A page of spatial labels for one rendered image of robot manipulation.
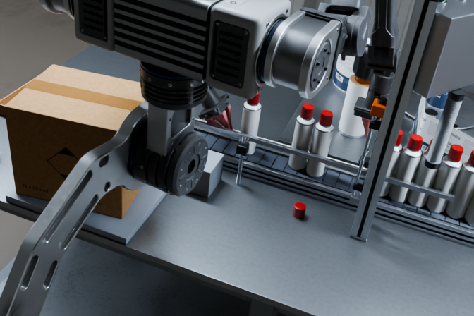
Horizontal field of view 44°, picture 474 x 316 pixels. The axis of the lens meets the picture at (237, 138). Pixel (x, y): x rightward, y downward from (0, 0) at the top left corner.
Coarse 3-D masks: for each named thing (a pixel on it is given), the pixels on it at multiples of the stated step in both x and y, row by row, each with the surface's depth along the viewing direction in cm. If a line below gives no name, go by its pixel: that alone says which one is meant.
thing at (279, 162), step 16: (208, 144) 178; (224, 144) 179; (256, 160) 173; (272, 160) 174; (288, 160) 175; (304, 176) 169; (336, 176) 171; (352, 176) 172; (416, 208) 162; (464, 224) 158
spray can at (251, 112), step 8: (256, 96) 165; (248, 104) 167; (256, 104) 167; (248, 112) 167; (256, 112) 167; (248, 120) 168; (256, 120) 168; (248, 128) 169; (256, 128) 170; (256, 136) 173; (248, 152) 174
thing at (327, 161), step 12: (228, 132) 170; (240, 132) 170; (264, 144) 168; (276, 144) 167; (300, 156) 165; (312, 156) 164; (348, 168) 162; (384, 180) 159; (396, 180) 158; (432, 192) 156
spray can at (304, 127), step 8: (304, 104) 162; (304, 112) 162; (312, 112) 162; (296, 120) 164; (304, 120) 163; (312, 120) 164; (296, 128) 165; (304, 128) 163; (312, 128) 164; (296, 136) 166; (304, 136) 164; (296, 144) 167; (304, 144) 166; (296, 160) 169; (304, 160) 170; (296, 168) 171; (304, 168) 172
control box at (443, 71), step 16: (448, 0) 128; (448, 16) 119; (464, 16) 121; (432, 32) 123; (448, 32) 120; (464, 32) 124; (432, 48) 124; (448, 48) 123; (464, 48) 127; (432, 64) 125; (448, 64) 127; (464, 64) 130; (416, 80) 130; (432, 80) 127; (448, 80) 130; (464, 80) 134; (432, 96) 130
